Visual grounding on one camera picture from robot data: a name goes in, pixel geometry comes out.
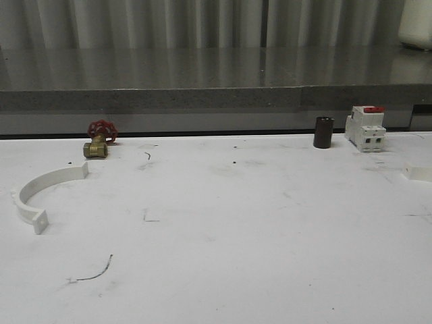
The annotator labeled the white half-ring pipe clamp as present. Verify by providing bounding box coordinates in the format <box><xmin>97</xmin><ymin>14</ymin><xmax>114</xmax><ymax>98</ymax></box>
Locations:
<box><xmin>403</xmin><ymin>163</ymin><xmax>432</xmax><ymax>182</ymax></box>
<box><xmin>11</xmin><ymin>162</ymin><xmax>88</xmax><ymax>235</ymax></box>

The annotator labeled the dark brown cylindrical coupling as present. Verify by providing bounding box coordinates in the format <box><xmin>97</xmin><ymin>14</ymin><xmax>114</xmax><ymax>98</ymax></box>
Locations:
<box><xmin>313</xmin><ymin>116</ymin><xmax>334</xmax><ymax>149</ymax></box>

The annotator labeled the brass valve red handwheel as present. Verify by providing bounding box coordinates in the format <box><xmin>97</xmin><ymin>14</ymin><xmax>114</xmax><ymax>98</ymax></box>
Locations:
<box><xmin>83</xmin><ymin>119</ymin><xmax>118</xmax><ymax>159</ymax></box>

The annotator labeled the grey stone counter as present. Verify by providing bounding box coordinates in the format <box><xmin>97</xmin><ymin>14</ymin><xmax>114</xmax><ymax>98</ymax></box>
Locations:
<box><xmin>1</xmin><ymin>46</ymin><xmax>431</xmax><ymax>138</ymax></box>

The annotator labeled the white curtain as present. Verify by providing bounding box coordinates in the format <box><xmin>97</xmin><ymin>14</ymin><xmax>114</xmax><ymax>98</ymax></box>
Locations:
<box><xmin>1</xmin><ymin>1</ymin><xmax>404</xmax><ymax>49</ymax></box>

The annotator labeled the white container on counter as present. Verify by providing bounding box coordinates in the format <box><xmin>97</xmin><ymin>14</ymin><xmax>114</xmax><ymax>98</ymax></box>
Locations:
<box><xmin>398</xmin><ymin>0</ymin><xmax>432</xmax><ymax>51</ymax></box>

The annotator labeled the white circuit breaker red switch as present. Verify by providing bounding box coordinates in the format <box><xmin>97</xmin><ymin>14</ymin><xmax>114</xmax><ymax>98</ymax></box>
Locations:
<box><xmin>344</xmin><ymin>106</ymin><xmax>386</xmax><ymax>153</ymax></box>

